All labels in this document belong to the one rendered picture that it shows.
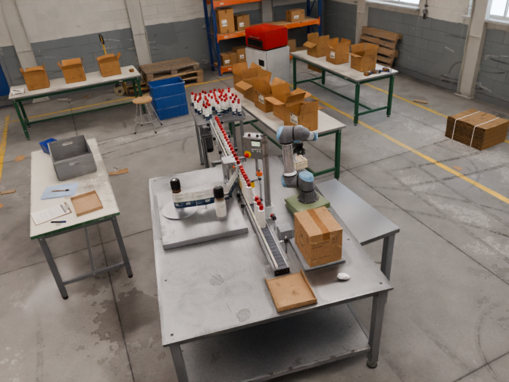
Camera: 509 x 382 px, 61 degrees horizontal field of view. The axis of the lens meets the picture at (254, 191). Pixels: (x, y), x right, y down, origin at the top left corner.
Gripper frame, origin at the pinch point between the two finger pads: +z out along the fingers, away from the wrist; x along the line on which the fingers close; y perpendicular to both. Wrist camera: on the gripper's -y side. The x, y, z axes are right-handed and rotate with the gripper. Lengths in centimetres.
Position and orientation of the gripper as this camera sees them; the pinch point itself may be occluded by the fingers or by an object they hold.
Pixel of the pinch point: (298, 160)
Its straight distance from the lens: 405.3
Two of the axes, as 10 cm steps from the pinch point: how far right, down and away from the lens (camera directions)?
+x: 9.1, -2.7, 3.2
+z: 0.6, 8.5, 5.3
